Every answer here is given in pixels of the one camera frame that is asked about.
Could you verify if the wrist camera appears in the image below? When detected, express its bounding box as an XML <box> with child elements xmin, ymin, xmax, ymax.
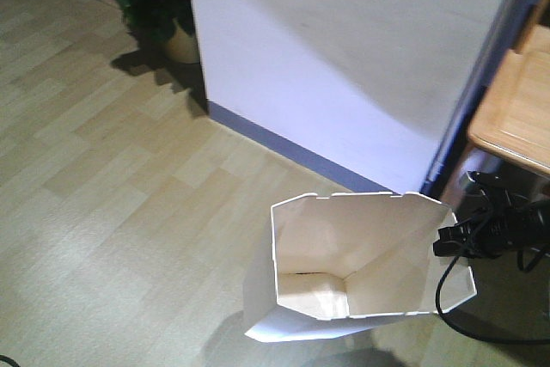
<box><xmin>463</xmin><ymin>171</ymin><xmax>519</xmax><ymax>212</ymax></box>

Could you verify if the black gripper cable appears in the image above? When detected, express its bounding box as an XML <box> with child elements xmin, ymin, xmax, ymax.
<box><xmin>434</xmin><ymin>207</ymin><xmax>550</xmax><ymax>346</ymax></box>

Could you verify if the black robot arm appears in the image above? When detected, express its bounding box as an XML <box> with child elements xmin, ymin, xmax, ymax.
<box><xmin>432</xmin><ymin>200</ymin><xmax>549</xmax><ymax>259</ymax></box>

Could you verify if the light wooden desk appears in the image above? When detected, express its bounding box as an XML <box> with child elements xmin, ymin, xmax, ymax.
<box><xmin>442</xmin><ymin>0</ymin><xmax>550</xmax><ymax>209</ymax></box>

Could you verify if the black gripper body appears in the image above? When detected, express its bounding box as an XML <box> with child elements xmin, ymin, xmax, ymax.
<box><xmin>432</xmin><ymin>209</ymin><xmax>526</xmax><ymax>259</ymax></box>

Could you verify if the white plastic trash bin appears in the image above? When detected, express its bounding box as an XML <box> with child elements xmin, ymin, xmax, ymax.
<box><xmin>243</xmin><ymin>193</ymin><xmax>477</xmax><ymax>343</ymax></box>

